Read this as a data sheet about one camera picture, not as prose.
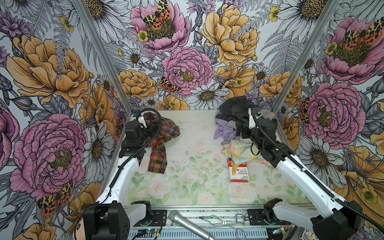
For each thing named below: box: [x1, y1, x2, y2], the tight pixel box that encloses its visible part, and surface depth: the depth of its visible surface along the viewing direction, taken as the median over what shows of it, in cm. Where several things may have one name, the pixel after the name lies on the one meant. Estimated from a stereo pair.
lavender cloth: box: [213, 110, 237, 141], surface depth 107 cm
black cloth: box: [216, 96, 260, 123], surface depth 118 cm
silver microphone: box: [168, 210, 215, 240], surface depth 72 cm
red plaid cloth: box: [144, 112, 180, 174], surface depth 99 cm
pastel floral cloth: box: [221, 140, 264, 176], surface depth 94 cm
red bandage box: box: [227, 157, 250, 183], surface depth 87 cm
